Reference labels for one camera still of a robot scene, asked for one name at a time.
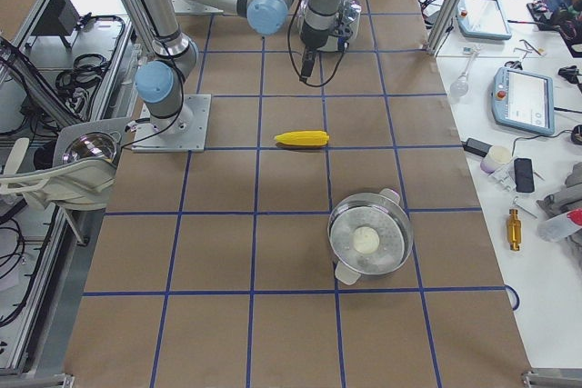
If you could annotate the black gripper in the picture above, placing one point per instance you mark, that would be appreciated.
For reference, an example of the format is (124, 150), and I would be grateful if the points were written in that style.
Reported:
(309, 53)

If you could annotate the yellow toy corn cob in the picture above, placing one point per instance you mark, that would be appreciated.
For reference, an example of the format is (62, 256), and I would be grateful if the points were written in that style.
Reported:
(303, 139)

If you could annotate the white pot with steel interior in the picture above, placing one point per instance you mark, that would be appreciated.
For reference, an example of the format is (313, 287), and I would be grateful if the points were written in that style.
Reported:
(350, 26)

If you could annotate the steel steamer pot with bun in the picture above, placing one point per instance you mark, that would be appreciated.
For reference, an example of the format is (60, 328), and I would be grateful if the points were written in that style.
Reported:
(381, 211)

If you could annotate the far teach pendant tablet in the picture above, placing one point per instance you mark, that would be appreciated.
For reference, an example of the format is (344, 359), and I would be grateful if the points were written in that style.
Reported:
(484, 19)

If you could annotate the teach pendant tablet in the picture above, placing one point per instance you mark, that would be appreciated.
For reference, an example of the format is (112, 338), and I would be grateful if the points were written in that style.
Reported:
(523, 101)
(484, 19)

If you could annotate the black power adapter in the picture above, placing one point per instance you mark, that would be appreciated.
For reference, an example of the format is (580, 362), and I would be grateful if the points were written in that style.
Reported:
(476, 147)

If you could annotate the white steamed bun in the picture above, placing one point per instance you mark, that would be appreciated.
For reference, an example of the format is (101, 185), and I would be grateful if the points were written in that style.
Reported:
(365, 240)

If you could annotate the white purple cup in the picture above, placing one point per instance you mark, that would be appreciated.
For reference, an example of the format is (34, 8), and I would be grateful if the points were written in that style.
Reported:
(496, 157)

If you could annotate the near teach pendant tablet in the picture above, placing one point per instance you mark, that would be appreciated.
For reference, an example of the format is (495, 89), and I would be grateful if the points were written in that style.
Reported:
(523, 101)

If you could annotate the steel bowl on tray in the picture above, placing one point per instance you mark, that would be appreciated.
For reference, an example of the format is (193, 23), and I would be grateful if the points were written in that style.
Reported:
(94, 144)

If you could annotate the black phone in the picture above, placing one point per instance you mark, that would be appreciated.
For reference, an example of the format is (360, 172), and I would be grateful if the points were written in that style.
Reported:
(524, 176)

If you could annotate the black monitor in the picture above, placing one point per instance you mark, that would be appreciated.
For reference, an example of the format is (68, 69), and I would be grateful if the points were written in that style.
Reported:
(59, 18)

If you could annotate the white chair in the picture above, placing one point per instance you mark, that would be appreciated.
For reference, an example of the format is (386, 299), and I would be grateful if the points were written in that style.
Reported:
(84, 185)

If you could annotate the gold brass fitting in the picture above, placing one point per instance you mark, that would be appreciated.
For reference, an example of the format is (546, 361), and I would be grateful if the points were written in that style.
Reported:
(513, 226)

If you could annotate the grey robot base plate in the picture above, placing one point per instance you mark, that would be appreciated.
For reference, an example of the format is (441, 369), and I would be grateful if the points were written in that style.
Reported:
(188, 133)

